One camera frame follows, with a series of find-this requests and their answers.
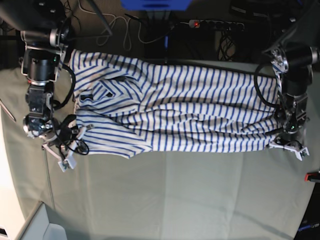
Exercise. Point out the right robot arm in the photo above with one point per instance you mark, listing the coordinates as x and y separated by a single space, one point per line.
46 32

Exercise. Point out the red black clamp right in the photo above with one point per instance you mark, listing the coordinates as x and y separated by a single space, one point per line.
313 177

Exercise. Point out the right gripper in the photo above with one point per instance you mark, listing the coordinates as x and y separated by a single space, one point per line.
64 143

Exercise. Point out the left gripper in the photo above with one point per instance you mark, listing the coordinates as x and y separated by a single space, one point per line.
293 145

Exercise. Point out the white power strip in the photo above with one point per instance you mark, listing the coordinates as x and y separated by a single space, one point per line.
216 25

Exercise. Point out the white plastic bin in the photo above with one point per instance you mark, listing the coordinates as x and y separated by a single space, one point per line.
36 227

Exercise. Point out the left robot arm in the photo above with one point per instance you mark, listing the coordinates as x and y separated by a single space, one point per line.
292 56

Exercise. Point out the blue white striped t-shirt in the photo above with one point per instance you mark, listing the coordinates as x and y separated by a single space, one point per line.
137 107

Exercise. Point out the green table cloth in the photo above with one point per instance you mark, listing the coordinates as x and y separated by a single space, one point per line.
259 195

